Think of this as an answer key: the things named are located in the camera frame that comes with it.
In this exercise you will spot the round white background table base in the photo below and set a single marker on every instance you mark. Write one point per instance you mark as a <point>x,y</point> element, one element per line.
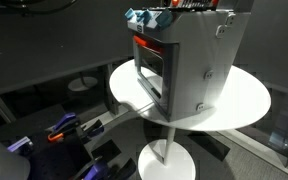
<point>82,83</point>

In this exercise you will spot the large blue stove knob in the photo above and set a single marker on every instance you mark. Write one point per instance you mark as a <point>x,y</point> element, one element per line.
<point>165,18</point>

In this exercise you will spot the purple clamp with orange tip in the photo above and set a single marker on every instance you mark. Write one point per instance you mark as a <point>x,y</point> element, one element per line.
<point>65,125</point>

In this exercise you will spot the purple spring clamp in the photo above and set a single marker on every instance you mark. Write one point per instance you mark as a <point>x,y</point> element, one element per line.
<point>20,145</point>
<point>100,170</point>

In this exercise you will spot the small blue stove knob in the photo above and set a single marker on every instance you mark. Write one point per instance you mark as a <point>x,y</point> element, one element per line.
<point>139,15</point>
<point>129,14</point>
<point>147,16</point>

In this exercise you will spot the grey glass oven door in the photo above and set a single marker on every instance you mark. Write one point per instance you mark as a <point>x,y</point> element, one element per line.
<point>152,78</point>

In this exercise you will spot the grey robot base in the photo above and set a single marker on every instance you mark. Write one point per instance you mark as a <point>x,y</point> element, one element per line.
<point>0,160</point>

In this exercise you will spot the grey toy stove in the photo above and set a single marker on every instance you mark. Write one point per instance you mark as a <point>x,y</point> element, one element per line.
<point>197,63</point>

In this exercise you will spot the red stove burner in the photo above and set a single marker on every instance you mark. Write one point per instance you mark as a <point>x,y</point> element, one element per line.
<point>215,1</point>
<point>175,2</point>

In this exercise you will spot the round white pedestal table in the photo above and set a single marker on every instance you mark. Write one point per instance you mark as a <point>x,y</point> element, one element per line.
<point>240,100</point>

